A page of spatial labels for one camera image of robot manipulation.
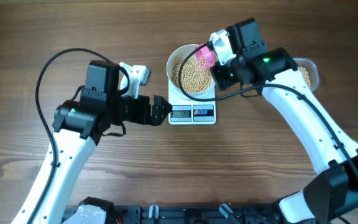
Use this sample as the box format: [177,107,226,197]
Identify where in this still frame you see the white kitchen scale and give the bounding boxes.
[168,81,216,125]

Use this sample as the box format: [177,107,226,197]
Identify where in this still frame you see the pink measuring scoop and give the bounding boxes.
[195,46,219,70]

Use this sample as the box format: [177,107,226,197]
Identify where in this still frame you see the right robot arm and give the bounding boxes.
[209,19,358,223]

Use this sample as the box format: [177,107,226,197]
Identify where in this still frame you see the pile of dried soybeans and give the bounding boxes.
[298,67,311,88]

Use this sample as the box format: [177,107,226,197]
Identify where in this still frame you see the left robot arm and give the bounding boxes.
[13,60,172,223]

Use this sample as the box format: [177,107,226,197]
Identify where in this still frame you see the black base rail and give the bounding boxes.
[62,203,291,224]

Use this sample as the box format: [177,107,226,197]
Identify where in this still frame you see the clear plastic container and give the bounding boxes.
[294,57,319,91]

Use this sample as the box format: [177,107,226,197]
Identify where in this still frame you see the soybeans in white bowl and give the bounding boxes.
[172,57,212,93]

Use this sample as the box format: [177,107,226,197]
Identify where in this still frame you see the white bowl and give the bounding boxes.
[166,44,215,98]

